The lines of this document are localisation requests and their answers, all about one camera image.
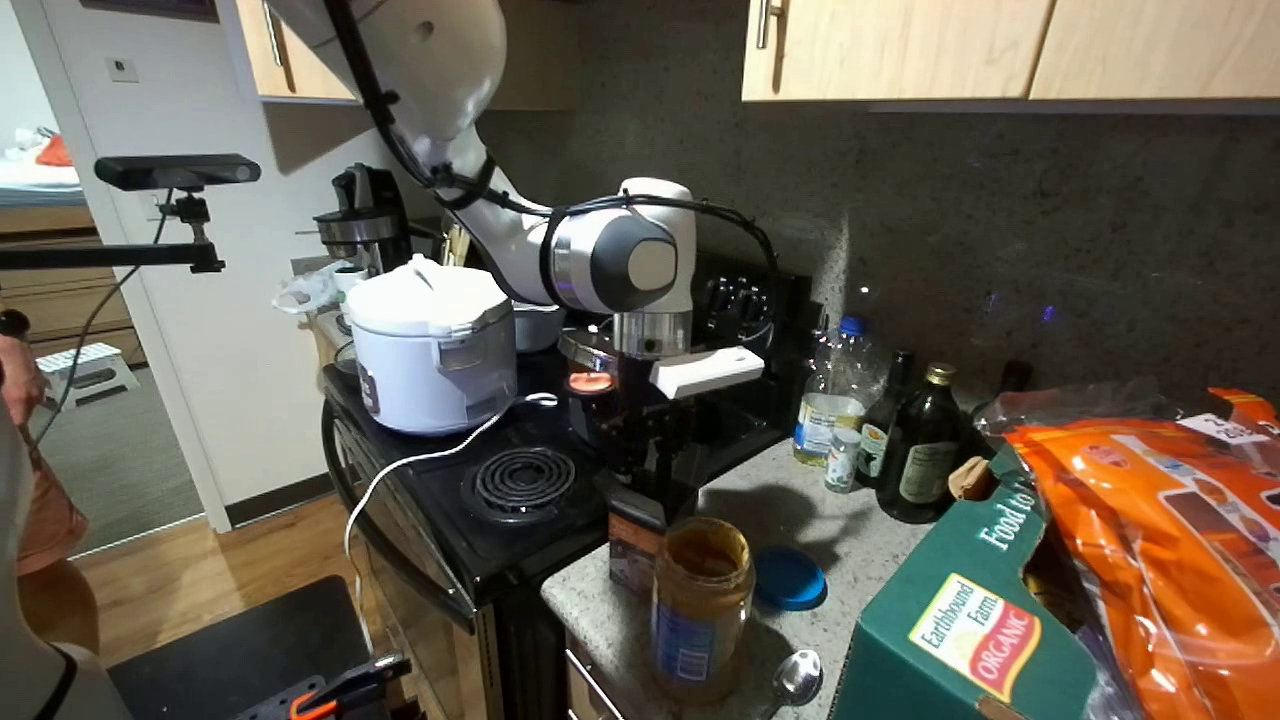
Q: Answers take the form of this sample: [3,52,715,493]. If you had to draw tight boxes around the large dark olive oil bottle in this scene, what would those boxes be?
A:
[872,358,983,528]

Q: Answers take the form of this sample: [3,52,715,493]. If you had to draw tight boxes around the metal spoon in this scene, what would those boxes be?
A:
[768,645,829,708]

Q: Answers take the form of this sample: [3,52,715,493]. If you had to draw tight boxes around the wooden dresser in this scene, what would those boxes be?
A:
[0,195,152,396]

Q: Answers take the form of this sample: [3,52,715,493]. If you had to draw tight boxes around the black stereo camera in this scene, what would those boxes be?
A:
[92,149,266,195]

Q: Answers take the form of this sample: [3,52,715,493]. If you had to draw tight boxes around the peanut butter jar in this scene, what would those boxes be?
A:
[648,512,761,708]

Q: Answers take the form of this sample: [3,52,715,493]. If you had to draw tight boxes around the black coil burner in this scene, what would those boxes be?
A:
[471,444,580,524]

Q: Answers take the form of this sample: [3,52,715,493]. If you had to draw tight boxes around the white rice cooker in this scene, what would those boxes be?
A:
[342,251,526,441]

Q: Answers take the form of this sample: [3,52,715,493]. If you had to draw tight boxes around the person in reddish clothing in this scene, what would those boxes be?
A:
[0,423,106,659]

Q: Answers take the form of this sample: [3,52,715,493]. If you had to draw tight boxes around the white step stool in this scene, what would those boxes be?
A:
[31,338,140,412]

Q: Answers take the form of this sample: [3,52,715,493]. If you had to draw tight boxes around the tea bag box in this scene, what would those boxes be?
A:
[604,479,707,600]

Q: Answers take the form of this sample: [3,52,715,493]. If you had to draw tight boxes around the person hand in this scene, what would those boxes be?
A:
[0,332,52,433]

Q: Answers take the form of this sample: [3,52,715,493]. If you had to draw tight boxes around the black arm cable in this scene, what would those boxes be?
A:
[317,0,783,322]

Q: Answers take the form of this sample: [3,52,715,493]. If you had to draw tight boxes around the thin black camera cable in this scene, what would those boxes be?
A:
[20,195,180,464]

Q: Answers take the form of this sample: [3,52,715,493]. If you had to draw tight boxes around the green cardboard produce box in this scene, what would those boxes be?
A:
[826,446,1113,720]

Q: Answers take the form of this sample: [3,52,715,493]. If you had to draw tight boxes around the blue plastic lid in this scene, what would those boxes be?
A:
[751,542,832,615]

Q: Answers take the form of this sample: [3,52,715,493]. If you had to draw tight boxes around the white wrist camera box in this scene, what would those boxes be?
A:
[648,338,771,407]

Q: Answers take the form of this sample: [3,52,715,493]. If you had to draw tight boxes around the wooden upper cabinet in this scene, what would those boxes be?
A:
[738,0,1280,127]

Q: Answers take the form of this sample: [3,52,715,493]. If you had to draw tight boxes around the brown round stopper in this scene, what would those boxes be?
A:
[944,450,999,503]

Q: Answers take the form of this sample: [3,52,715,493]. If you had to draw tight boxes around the black electric stove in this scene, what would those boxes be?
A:
[317,226,822,720]

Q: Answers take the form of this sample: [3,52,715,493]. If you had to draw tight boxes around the slim dark glass bottle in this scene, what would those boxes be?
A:
[855,347,921,483]

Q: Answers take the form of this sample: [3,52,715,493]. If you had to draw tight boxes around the black camera boom stand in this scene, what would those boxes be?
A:
[0,186,227,280]

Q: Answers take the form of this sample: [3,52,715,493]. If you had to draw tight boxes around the pot with orange handles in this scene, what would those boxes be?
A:
[556,327,635,412]

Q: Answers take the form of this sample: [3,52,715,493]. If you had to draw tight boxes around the orange carrot bag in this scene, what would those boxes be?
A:
[972,378,1280,720]

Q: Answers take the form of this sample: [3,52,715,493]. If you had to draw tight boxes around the small spice jar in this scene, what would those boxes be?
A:
[822,423,867,495]

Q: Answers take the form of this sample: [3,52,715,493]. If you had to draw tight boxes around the white power cable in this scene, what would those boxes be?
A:
[338,387,564,565]

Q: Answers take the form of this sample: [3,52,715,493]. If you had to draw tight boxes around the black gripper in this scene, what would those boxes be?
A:
[631,357,711,518]

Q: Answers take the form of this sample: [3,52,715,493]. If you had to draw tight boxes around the metal cabinet handle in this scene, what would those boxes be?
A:
[748,0,794,60]

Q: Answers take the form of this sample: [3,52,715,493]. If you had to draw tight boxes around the clear plastic water bottle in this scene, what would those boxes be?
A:
[794,312,880,464]

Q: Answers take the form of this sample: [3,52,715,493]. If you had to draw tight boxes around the orange black clamp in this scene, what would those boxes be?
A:
[237,648,419,720]

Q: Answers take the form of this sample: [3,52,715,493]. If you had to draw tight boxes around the black coffee machine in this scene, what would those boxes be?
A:
[310,161,419,280]

